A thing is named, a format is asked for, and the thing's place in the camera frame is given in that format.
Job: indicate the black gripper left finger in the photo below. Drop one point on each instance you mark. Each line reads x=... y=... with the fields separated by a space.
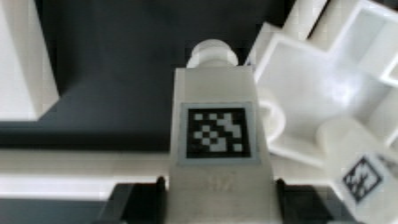
x=135 y=204

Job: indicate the white U-shaped fence frame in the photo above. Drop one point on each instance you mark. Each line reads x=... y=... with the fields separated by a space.
x=74 y=175

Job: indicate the white chair seat panel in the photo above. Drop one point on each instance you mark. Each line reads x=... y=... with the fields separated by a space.
x=325 y=72

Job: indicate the white chair back frame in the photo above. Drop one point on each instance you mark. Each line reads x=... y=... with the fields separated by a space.
x=28 y=93

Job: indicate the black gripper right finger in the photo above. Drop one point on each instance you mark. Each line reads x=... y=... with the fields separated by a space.
x=311 y=206

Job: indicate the white short leg post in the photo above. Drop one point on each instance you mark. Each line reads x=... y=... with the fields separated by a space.
x=217 y=132

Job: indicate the white chair leg block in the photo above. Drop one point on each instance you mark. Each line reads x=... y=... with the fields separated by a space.
x=360 y=168

